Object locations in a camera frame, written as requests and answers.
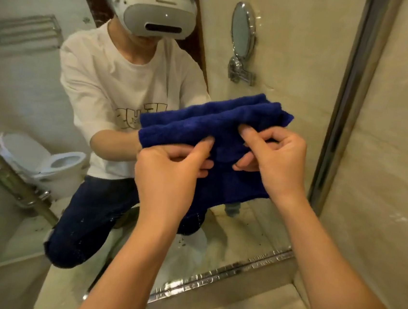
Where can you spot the person's left hand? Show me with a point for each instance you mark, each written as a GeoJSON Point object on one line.
{"type": "Point", "coordinates": [166, 188]}

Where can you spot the person's right hand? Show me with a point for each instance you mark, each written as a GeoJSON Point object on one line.
{"type": "Point", "coordinates": [286, 168]}

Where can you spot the blue microfibre cloth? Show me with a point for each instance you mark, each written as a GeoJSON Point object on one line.
{"type": "Point", "coordinates": [228, 133]}

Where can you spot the silver framed wall mirror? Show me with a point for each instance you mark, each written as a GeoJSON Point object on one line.
{"type": "Point", "coordinates": [292, 42]}

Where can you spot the person's right forearm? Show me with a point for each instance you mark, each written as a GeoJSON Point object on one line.
{"type": "Point", "coordinates": [336, 282]}

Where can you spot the person's left forearm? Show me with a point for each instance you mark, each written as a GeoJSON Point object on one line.
{"type": "Point", "coordinates": [129, 275]}

